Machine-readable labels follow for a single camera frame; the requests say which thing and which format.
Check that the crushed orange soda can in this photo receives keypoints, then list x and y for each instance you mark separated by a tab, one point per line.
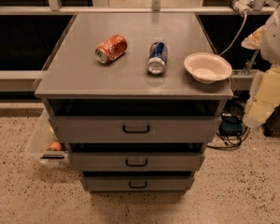
111	49

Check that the grey drawer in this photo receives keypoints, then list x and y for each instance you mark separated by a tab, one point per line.
135	129
136	162
154	183

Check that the orange fruit in bin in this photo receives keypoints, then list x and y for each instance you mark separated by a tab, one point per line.
56	146

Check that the grey middle drawer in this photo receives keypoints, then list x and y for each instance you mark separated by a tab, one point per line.
136	162

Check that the blue pepsi can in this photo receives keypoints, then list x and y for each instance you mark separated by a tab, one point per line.
157	60

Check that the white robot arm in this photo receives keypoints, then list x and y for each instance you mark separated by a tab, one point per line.
265	88

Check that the clear plastic storage bin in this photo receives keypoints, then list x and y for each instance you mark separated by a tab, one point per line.
39	143

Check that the white power strip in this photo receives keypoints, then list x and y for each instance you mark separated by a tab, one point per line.
240	6

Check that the grey bottom drawer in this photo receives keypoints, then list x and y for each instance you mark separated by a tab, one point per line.
154	183

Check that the metal support pole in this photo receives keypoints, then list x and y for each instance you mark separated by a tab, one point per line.
249	63

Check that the white paper bowl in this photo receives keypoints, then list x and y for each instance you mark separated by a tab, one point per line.
207	68

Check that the grey drawer cabinet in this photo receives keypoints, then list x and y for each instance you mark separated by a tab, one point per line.
78	85

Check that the grey top drawer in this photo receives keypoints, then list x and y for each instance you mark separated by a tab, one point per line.
135	129

